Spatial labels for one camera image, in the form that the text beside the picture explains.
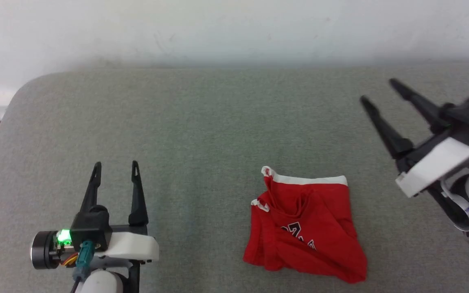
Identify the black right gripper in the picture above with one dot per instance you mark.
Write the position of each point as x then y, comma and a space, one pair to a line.
468, 116

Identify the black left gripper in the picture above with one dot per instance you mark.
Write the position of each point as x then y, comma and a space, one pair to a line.
90, 228

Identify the red jersey with white trim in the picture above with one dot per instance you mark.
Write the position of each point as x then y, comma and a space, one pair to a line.
299, 215

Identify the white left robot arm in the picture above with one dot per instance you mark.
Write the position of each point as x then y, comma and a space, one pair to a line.
102, 283

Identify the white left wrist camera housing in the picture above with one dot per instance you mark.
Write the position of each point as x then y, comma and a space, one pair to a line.
130, 246

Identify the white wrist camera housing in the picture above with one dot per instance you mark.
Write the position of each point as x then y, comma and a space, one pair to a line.
130, 246
438, 167

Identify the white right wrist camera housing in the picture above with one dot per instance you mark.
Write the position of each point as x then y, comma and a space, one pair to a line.
438, 167

